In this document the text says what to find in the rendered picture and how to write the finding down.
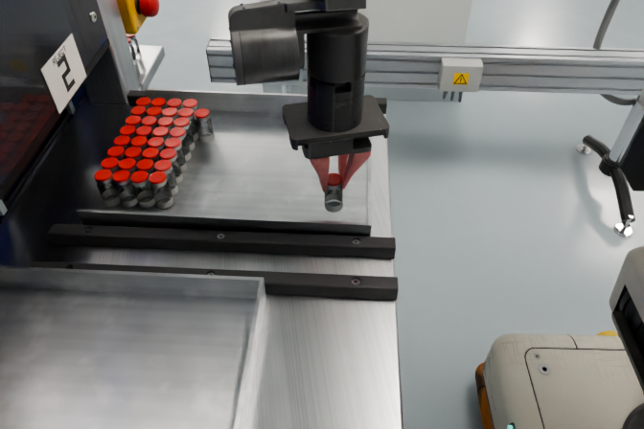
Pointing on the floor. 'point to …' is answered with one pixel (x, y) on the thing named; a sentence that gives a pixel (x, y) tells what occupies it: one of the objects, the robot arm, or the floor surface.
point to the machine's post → (110, 70)
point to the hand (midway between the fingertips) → (333, 181)
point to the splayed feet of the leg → (613, 183)
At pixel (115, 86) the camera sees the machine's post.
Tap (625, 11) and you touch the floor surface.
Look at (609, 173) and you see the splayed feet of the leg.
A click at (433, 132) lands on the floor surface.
